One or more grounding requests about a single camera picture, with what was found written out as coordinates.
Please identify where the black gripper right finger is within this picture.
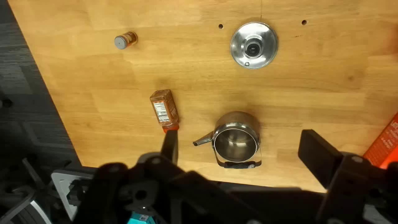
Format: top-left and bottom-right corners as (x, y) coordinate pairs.
(297, 128), (398, 224)

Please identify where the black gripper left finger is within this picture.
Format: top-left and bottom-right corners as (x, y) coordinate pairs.
(73, 130), (200, 224)

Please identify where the silver teapot lid black knob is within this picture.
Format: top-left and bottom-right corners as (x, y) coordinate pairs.
(228, 21), (279, 71)

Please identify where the stainless steel teapot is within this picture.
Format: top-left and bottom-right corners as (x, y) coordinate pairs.
(191, 111), (263, 171)

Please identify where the small jar grey lid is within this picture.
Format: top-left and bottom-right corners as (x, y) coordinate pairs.
(113, 31), (138, 51)

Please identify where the spice bottle red cap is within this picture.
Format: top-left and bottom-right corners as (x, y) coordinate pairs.
(149, 89), (180, 133)

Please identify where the orange cardboard box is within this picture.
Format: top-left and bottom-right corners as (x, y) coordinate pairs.
(363, 112), (398, 171)

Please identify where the teal box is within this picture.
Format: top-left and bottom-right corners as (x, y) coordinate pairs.
(125, 210), (156, 224)

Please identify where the grey metal bracket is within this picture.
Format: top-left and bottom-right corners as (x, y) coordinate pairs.
(49, 167), (98, 222)

